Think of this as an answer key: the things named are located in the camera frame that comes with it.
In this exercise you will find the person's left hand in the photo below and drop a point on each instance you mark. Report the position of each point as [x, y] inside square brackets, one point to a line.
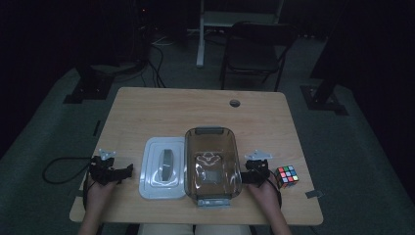
[101, 194]

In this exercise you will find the black folding chair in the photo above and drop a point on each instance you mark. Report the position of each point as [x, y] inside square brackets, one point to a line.
[257, 52]

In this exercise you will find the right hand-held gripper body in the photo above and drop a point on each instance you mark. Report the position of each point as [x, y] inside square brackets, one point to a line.
[257, 166]

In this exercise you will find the black stand base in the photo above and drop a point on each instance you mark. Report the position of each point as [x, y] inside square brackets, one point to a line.
[323, 99]
[89, 88]

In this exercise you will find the brown transparent plastic container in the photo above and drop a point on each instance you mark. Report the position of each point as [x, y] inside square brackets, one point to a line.
[212, 166]

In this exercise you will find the colourful puzzle cube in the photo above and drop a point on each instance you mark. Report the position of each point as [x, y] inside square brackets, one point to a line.
[286, 177]

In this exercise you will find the white metal desk frame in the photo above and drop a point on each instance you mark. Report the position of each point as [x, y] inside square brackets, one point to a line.
[200, 39]

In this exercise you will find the grey tape strip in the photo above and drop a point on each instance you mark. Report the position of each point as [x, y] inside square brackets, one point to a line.
[314, 194]

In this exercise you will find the white container lid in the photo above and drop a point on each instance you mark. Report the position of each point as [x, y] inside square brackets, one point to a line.
[161, 169]

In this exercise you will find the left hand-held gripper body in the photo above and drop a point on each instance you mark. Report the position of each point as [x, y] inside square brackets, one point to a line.
[102, 171]

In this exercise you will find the black floor tape strip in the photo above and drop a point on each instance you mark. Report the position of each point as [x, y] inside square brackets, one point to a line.
[96, 128]

